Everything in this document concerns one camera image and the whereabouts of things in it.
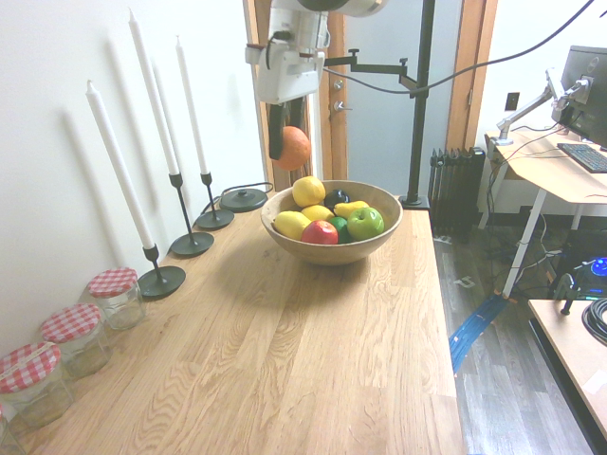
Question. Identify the light wood side table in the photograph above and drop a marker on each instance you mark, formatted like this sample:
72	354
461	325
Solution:
574	346

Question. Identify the red apple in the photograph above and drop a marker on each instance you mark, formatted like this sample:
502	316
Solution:
318	233

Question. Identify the dark purple plum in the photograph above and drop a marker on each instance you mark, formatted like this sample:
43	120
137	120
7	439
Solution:
337	196

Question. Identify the black table clamp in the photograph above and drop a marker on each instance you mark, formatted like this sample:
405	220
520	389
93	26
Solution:
568	291

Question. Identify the green apple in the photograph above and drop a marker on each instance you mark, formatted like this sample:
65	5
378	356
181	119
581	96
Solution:
366	223

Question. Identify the black wall switch plate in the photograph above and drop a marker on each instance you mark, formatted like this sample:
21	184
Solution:
512	100

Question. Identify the green lime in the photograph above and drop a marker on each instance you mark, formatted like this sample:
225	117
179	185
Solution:
340	227

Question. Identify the black round kettle base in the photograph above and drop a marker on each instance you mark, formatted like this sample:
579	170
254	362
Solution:
243	199

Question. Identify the black device with light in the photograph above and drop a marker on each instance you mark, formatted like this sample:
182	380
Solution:
596	275

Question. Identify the maroon white wrist camera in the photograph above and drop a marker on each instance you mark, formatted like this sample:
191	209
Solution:
252	53

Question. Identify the black vertical stand pole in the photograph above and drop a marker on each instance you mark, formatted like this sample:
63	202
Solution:
419	123

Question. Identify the wooden fruit bowl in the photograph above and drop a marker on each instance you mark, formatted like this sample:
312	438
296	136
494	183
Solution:
327	251

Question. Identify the black radiator heater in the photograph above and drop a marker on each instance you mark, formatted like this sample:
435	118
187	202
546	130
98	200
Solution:
455	189

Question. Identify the white taper candle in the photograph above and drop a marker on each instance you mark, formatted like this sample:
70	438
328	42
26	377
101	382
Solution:
190	104
152	90
118	166

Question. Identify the light wood office desk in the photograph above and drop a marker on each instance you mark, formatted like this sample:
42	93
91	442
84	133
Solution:
545	175

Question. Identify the silver door lock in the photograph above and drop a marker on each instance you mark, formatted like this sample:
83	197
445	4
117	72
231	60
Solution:
338	85

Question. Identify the yellow pear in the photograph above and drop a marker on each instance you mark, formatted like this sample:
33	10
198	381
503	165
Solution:
352	207

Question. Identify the orange fruit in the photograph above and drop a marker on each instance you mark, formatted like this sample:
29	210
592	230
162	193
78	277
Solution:
295	148

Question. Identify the black computer monitor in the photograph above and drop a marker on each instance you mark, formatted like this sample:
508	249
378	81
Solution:
585	71

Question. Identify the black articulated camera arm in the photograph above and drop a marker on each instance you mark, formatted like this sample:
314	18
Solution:
374	67

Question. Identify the black keyboard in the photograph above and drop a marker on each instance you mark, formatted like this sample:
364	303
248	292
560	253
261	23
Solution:
585	156

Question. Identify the black candle holder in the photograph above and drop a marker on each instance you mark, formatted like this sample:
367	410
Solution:
161	282
214	219
190	244

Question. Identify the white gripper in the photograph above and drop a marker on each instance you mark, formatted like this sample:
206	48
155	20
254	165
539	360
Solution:
289	78

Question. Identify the glass jar red checkered lid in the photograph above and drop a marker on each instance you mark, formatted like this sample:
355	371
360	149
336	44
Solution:
116	296
31	379
7	436
76	334

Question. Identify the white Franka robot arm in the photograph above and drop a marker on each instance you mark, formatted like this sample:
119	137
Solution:
332	7

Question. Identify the yellow lemon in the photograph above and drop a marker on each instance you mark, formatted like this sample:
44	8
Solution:
290	224
318	212

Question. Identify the white floor tape marker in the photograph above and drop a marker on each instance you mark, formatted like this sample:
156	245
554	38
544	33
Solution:
465	282

